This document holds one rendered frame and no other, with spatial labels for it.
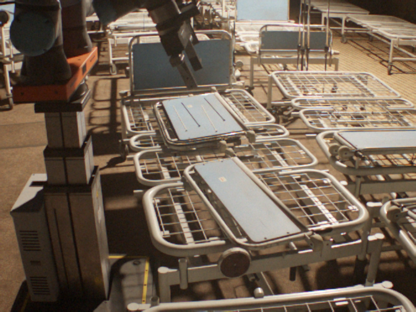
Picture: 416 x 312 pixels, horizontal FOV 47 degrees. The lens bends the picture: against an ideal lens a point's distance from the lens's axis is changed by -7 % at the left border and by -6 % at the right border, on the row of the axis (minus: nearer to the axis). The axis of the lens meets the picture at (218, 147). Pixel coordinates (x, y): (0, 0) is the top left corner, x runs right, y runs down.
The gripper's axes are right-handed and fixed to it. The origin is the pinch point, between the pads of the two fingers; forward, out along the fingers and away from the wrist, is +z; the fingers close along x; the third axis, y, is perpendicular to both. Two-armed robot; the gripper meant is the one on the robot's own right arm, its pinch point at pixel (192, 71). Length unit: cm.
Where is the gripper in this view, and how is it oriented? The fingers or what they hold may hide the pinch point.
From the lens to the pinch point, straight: 136.7
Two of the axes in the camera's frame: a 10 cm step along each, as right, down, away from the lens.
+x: -0.8, 5.0, -8.6
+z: 4.0, 8.1, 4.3
